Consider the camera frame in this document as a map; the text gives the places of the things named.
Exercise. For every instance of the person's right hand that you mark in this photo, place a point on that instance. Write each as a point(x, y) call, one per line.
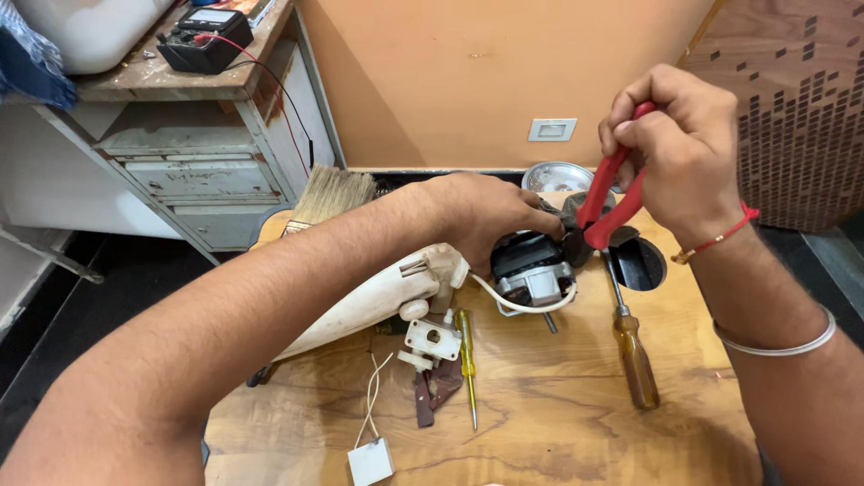
point(695, 148)

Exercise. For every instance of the person's left hand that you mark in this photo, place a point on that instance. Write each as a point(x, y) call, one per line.
point(482, 212)

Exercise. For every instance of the person's left fingers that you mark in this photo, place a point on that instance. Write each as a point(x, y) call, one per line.
point(540, 214)

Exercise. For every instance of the grey fan motor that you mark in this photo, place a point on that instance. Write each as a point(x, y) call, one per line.
point(533, 270)

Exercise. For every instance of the dark grey motor cover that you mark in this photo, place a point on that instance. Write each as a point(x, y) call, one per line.
point(570, 206)

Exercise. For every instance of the round metal plate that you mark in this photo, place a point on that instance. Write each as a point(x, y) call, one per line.
point(557, 179)

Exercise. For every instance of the yellow tester screwdriver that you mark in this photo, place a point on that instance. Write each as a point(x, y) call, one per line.
point(466, 351)

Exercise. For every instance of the white plastic gear box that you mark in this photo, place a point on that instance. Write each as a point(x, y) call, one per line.
point(432, 337)

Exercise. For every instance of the white fan neck housing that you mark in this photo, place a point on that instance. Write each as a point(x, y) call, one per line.
point(364, 307)

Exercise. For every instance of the wide bristle paintbrush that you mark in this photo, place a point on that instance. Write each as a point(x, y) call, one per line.
point(334, 196)

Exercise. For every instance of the silver bangle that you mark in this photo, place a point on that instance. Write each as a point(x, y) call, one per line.
point(783, 349)

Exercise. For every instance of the patterned wooden panel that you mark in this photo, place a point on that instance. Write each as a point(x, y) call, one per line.
point(803, 115)

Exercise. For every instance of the grey metal drawer desk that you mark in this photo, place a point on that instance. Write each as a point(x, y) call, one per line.
point(196, 169)

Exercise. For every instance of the black multimeter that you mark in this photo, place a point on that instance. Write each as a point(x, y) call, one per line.
point(202, 44)

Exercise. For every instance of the white plastic container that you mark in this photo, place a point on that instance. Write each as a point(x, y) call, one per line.
point(88, 30)

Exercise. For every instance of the blue cloth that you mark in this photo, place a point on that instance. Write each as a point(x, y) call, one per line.
point(30, 67)

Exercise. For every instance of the white wall switch plate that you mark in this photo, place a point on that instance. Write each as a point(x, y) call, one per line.
point(552, 129)

